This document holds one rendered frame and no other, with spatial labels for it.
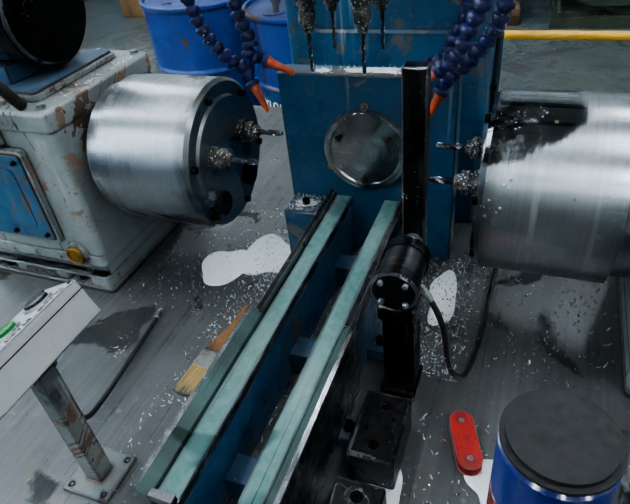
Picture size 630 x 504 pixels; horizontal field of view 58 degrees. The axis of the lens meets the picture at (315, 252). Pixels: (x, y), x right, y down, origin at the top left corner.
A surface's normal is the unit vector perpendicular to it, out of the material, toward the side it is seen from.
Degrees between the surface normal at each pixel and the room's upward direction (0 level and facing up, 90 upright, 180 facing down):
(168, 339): 0
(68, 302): 64
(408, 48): 90
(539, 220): 81
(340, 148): 90
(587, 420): 0
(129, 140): 58
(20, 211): 90
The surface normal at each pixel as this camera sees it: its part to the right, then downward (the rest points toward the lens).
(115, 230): 0.93, 0.14
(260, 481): -0.10, -0.79
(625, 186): -0.35, 0.09
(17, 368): 0.79, -0.22
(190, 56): -0.25, 0.49
